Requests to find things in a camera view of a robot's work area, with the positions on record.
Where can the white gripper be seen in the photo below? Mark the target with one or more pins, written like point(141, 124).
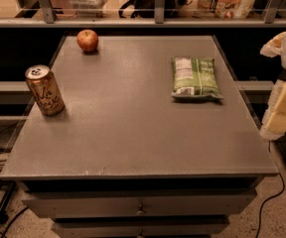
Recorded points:
point(274, 122)

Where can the green jalapeno chip bag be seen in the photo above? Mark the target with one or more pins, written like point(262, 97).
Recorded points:
point(194, 78)

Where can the colourful snack bag background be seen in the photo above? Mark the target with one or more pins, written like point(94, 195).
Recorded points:
point(225, 9)

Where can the black bag background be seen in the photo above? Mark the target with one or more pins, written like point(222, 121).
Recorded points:
point(148, 8)

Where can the orange soda can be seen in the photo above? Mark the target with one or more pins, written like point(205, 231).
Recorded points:
point(42, 83)

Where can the grey drawer cabinet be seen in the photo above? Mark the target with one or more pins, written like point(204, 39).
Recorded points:
point(123, 131)

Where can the upper grey drawer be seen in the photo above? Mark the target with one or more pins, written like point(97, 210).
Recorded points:
point(137, 203)

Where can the grey drawer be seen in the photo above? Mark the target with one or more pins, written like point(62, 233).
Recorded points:
point(141, 228)
point(137, 203)

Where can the red apple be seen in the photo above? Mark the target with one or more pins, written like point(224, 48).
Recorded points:
point(87, 40)

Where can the grey metal railing shelf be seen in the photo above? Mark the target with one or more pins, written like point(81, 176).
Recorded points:
point(59, 13)

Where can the lower grey drawer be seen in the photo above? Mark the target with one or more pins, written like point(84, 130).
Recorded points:
point(141, 228)

